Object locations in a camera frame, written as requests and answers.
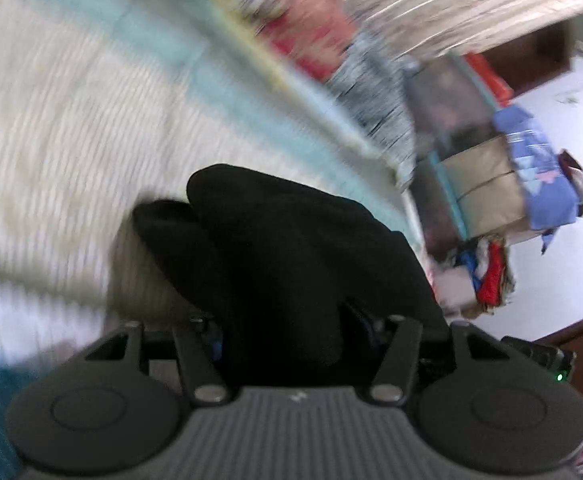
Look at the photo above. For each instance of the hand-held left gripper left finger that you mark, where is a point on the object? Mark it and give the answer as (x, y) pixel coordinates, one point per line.
(199, 360)

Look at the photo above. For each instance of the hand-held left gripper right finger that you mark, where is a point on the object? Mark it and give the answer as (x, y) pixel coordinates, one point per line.
(396, 355)

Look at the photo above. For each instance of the black pants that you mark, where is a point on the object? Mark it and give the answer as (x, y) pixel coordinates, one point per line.
(281, 260)

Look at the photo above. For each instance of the brown wooden board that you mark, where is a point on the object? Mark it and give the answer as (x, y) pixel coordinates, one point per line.
(581, 325)

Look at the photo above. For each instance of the pile of colourful clothes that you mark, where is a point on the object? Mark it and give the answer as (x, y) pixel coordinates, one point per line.
(486, 275)

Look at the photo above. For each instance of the beige folded fabric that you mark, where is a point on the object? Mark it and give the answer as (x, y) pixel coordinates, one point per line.
(486, 185)

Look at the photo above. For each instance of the blue printed cloth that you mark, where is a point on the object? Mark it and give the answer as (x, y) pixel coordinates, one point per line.
(536, 175)

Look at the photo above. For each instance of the grey speckled cloth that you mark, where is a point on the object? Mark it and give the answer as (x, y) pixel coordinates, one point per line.
(376, 105)

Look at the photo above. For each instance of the clear bag of dark fabric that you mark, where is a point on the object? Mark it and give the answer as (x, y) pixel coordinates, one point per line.
(446, 105)

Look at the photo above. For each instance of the striped bedsheet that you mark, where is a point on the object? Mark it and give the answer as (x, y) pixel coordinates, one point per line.
(71, 135)

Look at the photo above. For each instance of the dark wooden furniture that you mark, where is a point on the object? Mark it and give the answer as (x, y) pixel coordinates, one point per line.
(541, 50)

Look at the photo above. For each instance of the red floral cloth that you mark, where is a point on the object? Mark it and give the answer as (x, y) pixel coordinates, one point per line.
(316, 35)

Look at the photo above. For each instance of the leaf-print curtain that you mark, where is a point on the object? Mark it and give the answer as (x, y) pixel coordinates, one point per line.
(446, 0)

